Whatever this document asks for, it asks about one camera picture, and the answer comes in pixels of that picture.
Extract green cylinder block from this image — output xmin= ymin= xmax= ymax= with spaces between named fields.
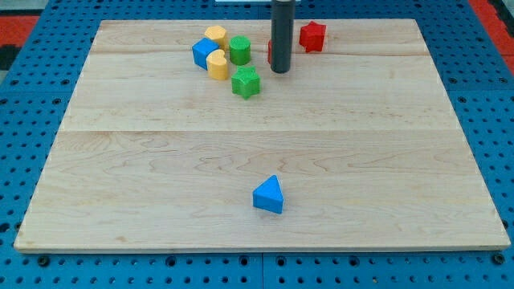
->
xmin=229 ymin=35 xmax=251 ymax=66

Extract blue cube block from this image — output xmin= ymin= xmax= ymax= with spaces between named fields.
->
xmin=192 ymin=38 xmax=219 ymax=70

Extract yellow hexagon block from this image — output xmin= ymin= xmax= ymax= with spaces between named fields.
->
xmin=204 ymin=25 xmax=228 ymax=51

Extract blue triangle block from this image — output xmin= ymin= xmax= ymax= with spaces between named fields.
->
xmin=252 ymin=175 xmax=284 ymax=214

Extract red block behind rod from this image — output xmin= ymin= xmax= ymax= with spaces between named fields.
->
xmin=267 ymin=40 xmax=272 ymax=65

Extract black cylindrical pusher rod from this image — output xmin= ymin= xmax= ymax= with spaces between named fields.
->
xmin=271 ymin=0 xmax=296 ymax=74

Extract green star block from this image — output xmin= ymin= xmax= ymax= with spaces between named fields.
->
xmin=231 ymin=66 xmax=260 ymax=100

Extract yellow heart block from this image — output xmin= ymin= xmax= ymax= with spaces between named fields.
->
xmin=206 ymin=49 xmax=228 ymax=80

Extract light wooden board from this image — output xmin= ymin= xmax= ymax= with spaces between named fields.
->
xmin=14 ymin=18 xmax=510 ymax=254

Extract red star block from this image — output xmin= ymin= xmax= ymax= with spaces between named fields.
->
xmin=299 ymin=21 xmax=326 ymax=53

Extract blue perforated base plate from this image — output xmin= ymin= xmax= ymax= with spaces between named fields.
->
xmin=1 ymin=1 xmax=513 ymax=288

